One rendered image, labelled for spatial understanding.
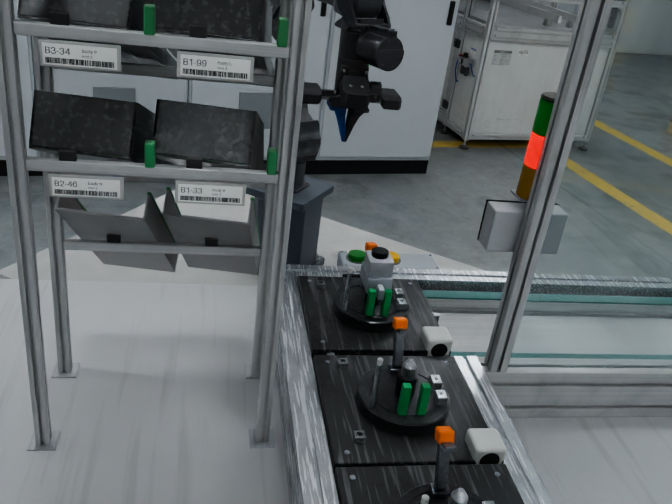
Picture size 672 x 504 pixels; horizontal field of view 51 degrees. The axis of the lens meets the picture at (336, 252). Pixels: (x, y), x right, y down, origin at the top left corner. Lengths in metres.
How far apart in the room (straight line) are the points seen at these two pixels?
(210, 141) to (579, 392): 0.77
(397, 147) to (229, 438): 3.61
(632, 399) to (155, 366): 0.85
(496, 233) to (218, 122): 0.45
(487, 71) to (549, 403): 4.22
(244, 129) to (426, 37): 3.57
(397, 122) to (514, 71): 1.26
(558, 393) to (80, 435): 0.79
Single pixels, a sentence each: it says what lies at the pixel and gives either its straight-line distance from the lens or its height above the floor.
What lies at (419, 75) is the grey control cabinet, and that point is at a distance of 4.50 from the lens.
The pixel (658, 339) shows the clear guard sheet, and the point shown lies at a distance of 1.34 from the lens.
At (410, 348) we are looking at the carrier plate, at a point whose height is 0.97.
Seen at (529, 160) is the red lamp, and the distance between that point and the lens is 1.08.
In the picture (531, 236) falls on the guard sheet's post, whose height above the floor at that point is 1.21.
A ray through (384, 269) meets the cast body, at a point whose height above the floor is 1.07.
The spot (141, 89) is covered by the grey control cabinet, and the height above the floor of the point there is 0.52.
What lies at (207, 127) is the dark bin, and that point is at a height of 1.35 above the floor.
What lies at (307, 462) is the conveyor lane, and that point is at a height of 0.96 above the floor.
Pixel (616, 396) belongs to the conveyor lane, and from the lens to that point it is 1.36.
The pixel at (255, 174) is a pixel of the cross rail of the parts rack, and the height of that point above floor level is 1.31.
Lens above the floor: 1.64
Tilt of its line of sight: 27 degrees down
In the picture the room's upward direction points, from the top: 8 degrees clockwise
